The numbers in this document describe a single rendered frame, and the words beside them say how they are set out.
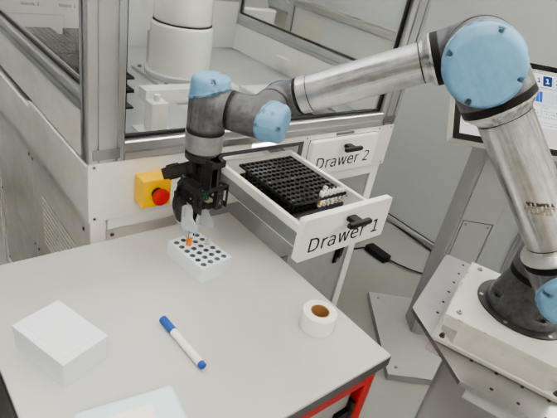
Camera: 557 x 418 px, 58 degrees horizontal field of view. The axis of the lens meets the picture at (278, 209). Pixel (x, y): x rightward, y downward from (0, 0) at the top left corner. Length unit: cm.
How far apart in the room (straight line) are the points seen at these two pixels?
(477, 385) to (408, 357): 111
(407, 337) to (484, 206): 66
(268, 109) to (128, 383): 52
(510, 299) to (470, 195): 87
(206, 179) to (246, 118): 16
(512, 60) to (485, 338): 55
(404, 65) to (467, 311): 51
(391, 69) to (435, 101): 192
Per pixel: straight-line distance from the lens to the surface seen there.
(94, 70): 105
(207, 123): 95
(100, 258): 115
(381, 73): 96
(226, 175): 128
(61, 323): 93
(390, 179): 310
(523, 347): 110
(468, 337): 110
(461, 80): 80
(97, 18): 103
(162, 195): 114
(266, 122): 90
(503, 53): 79
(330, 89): 98
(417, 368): 215
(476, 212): 199
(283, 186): 122
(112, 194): 117
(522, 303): 113
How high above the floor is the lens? 144
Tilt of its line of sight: 29 degrees down
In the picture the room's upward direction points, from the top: 12 degrees clockwise
